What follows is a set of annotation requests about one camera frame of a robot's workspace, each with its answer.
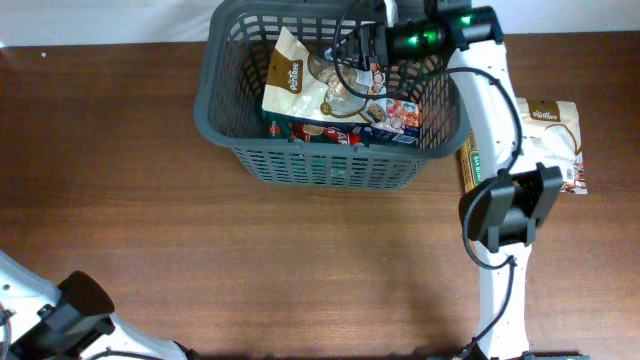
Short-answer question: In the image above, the Pantree white grain pouch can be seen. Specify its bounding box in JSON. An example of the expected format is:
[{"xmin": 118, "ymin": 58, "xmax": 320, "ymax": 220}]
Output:
[{"xmin": 517, "ymin": 98, "xmax": 588, "ymax": 195}]

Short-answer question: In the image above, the green Nescafe coffee bag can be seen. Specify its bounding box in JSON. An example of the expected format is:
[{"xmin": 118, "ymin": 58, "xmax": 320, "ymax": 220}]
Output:
[{"xmin": 262, "ymin": 112, "xmax": 364, "ymax": 147}]

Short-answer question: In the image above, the Kleenex tissue multipack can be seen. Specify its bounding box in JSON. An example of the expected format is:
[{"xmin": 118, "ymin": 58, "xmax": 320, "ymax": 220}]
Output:
[{"xmin": 292, "ymin": 97, "xmax": 423, "ymax": 148}]

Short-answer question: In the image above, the grey plastic basket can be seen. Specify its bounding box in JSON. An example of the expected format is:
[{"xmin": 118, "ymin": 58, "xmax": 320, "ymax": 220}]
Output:
[{"xmin": 194, "ymin": 1, "xmax": 470, "ymax": 190}]

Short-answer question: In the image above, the Pantree mushroom pouch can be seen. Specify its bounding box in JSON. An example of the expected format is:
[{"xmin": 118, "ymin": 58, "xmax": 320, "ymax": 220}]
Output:
[{"xmin": 262, "ymin": 28, "xmax": 394, "ymax": 126}]

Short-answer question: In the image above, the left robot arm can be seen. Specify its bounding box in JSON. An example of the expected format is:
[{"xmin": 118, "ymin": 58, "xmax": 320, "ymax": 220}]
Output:
[{"xmin": 1, "ymin": 253, "xmax": 200, "ymax": 360}]

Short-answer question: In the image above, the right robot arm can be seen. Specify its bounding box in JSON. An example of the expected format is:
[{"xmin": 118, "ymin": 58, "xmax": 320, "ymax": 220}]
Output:
[{"xmin": 327, "ymin": 1, "xmax": 562, "ymax": 359}]

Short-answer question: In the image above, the San Remo spaghetti packet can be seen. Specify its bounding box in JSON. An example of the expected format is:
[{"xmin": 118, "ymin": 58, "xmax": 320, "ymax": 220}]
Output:
[{"xmin": 459, "ymin": 133, "xmax": 483, "ymax": 192}]

